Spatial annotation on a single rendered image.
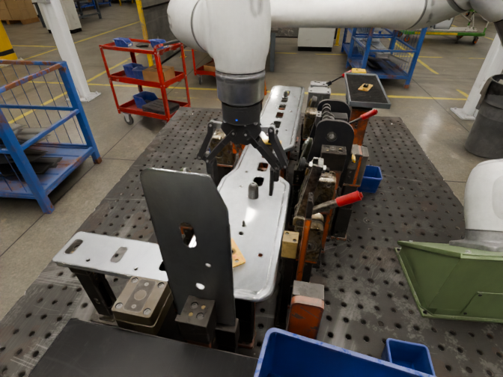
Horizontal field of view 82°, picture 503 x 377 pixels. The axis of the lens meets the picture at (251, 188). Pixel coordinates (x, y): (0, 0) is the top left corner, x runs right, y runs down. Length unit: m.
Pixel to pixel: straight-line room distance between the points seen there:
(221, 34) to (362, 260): 0.89
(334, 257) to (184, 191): 0.83
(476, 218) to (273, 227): 0.64
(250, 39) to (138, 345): 0.53
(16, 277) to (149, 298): 1.85
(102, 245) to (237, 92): 0.49
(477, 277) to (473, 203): 0.25
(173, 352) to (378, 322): 0.65
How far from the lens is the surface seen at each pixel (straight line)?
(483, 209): 1.11
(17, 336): 1.14
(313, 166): 0.61
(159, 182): 0.39
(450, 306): 1.07
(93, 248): 0.81
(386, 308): 1.05
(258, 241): 0.73
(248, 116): 0.56
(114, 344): 0.60
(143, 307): 0.58
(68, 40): 5.00
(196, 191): 0.37
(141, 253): 0.75
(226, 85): 0.54
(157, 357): 0.57
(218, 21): 0.52
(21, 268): 2.44
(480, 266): 0.95
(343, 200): 0.67
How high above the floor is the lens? 1.53
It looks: 37 degrees down
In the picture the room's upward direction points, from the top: straight up
